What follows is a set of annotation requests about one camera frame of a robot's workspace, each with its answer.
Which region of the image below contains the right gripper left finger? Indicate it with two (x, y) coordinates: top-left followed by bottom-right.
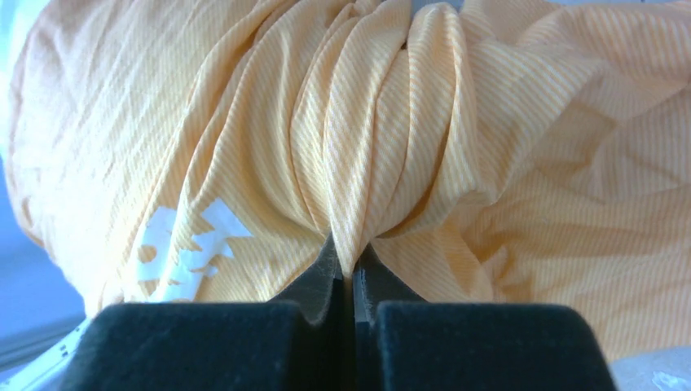
(60, 239), (344, 391)

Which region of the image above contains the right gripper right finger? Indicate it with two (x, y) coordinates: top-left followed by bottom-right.
(353, 247), (615, 391)

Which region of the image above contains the orange Mickey Mouse pillowcase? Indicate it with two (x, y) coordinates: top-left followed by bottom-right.
(1, 1), (690, 359)

